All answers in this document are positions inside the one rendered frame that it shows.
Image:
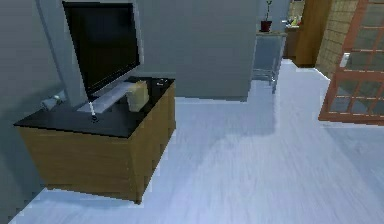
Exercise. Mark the wooden cabinet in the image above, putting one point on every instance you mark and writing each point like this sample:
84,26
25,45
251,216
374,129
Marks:
306,33

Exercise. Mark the grey metal side table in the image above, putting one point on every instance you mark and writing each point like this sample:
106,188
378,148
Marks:
269,56

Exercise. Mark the red framed glass door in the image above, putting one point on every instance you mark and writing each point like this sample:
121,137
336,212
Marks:
358,63

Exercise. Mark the wooden black-topped television stand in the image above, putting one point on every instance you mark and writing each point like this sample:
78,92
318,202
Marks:
100,156

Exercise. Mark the dark red potted plant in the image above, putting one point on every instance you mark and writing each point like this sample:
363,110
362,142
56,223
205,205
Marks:
266,20

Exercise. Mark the yellow green bottle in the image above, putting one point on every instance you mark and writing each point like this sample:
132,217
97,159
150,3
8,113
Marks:
294,22

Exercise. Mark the black flat television set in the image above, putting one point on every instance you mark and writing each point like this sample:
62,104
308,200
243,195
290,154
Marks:
103,43

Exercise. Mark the beige box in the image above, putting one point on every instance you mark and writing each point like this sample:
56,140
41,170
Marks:
138,95

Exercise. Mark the small white candle stick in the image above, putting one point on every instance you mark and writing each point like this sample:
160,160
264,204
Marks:
93,112

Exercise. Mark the grey cylindrical object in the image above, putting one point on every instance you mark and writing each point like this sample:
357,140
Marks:
51,101

